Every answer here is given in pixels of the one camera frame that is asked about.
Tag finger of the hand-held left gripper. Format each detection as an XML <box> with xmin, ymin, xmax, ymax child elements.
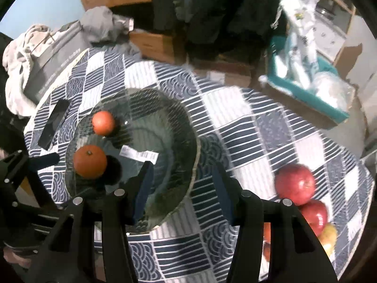
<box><xmin>0</xmin><ymin>150</ymin><xmax>60</xmax><ymax>213</ymax></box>

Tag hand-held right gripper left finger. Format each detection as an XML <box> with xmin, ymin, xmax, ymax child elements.
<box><xmin>28</xmin><ymin>161</ymin><xmax>155</xmax><ymax>283</ymax></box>

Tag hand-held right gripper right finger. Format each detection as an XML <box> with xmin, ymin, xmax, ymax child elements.
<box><xmin>211</xmin><ymin>165</ymin><xmax>339</xmax><ymax>283</ymax></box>

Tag clear glass bowl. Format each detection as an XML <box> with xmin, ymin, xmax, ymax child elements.
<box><xmin>64</xmin><ymin>88</ymin><xmax>201</xmax><ymax>236</ymax></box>

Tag large red apple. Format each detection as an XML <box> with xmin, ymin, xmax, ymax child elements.
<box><xmin>275</xmin><ymin>163</ymin><xmax>316</xmax><ymax>206</ymax></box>

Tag yellow-green mango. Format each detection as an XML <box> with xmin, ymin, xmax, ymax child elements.
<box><xmin>318</xmin><ymin>223</ymin><xmax>338</xmax><ymax>257</ymax></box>

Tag black smartphone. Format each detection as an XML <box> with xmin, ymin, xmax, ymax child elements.
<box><xmin>38</xmin><ymin>100</ymin><xmax>70</xmax><ymax>150</ymax></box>

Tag large orange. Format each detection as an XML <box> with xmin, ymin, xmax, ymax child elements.
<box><xmin>73</xmin><ymin>144</ymin><xmax>108</xmax><ymax>180</ymax></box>

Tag small orange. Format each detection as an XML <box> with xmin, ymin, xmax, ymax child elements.
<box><xmin>92</xmin><ymin>110</ymin><xmax>116</xmax><ymax>136</ymax></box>

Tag navy white patterned tablecloth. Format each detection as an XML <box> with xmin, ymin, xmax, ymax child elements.
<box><xmin>24</xmin><ymin>46</ymin><xmax>375</xmax><ymax>283</ymax></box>

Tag small red apple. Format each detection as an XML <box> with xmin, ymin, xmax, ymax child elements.
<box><xmin>299</xmin><ymin>200</ymin><xmax>328</xmax><ymax>236</ymax></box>

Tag grey tote bag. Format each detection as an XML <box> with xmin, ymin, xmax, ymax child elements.
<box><xmin>24</xmin><ymin>22</ymin><xmax>92</xmax><ymax>104</ymax></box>

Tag beige cloth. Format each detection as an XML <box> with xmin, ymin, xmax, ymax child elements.
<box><xmin>2</xmin><ymin>24</ymin><xmax>56</xmax><ymax>115</ymax></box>

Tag teal box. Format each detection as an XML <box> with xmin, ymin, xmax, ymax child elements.
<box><xmin>263</xmin><ymin>37</ymin><xmax>351</xmax><ymax>124</ymax></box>

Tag grey jacket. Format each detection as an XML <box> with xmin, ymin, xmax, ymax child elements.
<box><xmin>80</xmin><ymin>6</ymin><xmax>134</xmax><ymax>43</ymax></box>

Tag clear plastic bag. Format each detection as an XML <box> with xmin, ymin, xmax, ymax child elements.
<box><xmin>312</xmin><ymin>71</ymin><xmax>357</xmax><ymax>114</ymax></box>

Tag white printed bag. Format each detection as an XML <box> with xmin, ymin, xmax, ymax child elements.
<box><xmin>270</xmin><ymin>0</ymin><xmax>320</xmax><ymax>89</ymax></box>

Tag dark hanging clothes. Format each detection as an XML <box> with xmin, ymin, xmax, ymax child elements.
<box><xmin>150</xmin><ymin>0</ymin><xmax>283</xmax><ymax>62</ymax></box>

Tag brown cardboard sheet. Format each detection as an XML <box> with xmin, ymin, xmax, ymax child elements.
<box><xmin>334</xmin><ymin>44</ymin><xmax>377</xmax><ymax>87</ymax></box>

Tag wooden shelf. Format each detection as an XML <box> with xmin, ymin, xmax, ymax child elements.
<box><xmin>296</xmin><ymin>0</ymin><xmax>358</xmax><ymax>80</ymax></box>

